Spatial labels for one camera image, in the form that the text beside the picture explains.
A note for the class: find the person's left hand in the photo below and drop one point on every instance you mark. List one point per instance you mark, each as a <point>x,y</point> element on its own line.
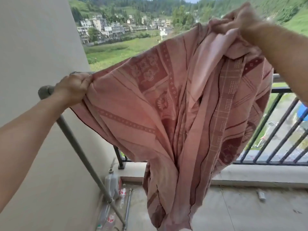
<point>72,87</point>

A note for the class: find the person's right hand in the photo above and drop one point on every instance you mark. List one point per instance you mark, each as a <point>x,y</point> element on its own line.
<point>243,21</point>

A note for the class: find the black metal balcony railing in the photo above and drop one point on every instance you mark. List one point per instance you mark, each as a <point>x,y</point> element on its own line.
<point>281,90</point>

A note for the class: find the pink patterned bed sheet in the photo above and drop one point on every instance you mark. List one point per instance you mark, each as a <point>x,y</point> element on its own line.
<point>168,117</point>

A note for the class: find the person's left forearm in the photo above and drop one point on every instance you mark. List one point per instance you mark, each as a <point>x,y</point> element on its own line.
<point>29,137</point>

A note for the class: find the person's right forearm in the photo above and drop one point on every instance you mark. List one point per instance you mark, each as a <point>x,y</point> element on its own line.
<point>284,55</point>

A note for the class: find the grey metal pipe drying rack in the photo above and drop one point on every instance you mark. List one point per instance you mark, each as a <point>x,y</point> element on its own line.
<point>78,147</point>

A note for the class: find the cluster of village houses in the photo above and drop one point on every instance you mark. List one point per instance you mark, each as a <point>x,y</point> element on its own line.
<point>113,28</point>

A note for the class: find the white plastic jug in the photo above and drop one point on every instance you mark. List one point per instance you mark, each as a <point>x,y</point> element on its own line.
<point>112,184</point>

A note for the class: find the blue roof canopy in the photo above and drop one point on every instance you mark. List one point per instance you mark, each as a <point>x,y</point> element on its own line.
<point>303,113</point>

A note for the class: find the clear plastic bottle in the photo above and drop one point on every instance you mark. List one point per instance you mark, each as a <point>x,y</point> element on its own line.
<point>123,196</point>
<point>107,218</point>

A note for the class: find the small white cylinder scrap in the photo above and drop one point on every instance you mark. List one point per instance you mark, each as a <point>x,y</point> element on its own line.
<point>261,195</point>

